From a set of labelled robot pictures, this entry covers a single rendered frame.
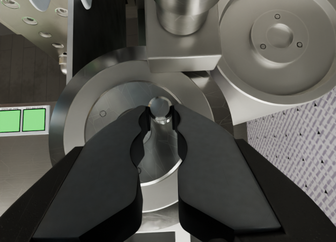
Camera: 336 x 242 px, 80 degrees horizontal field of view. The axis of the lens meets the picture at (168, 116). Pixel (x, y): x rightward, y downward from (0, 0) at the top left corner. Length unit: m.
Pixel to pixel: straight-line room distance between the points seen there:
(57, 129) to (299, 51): 0.21
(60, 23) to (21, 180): 0.37
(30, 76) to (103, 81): 2.38
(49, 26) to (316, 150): 0.46
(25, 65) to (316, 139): 2.55
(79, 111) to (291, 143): 0.25
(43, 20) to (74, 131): 0.32
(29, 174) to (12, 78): 2.13
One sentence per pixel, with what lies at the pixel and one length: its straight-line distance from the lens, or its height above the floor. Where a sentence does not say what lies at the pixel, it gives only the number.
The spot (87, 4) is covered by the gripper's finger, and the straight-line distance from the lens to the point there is 0.20.
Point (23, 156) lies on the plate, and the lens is 0.60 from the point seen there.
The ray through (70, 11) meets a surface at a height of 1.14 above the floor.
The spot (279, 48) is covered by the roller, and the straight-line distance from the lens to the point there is 0.20.
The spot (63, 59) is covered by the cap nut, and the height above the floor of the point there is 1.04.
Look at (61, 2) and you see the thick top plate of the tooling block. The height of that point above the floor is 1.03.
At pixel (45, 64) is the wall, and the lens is 2.47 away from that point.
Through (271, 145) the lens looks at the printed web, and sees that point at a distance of 0.35.
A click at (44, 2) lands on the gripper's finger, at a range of 0.23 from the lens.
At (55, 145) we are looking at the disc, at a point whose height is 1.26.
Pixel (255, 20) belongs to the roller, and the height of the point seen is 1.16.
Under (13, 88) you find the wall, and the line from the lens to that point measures 2.63.
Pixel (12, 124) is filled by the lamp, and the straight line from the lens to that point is 0.61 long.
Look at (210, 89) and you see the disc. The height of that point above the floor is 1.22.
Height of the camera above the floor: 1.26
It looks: 8 degrees down
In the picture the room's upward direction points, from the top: 177 degrees clockwise
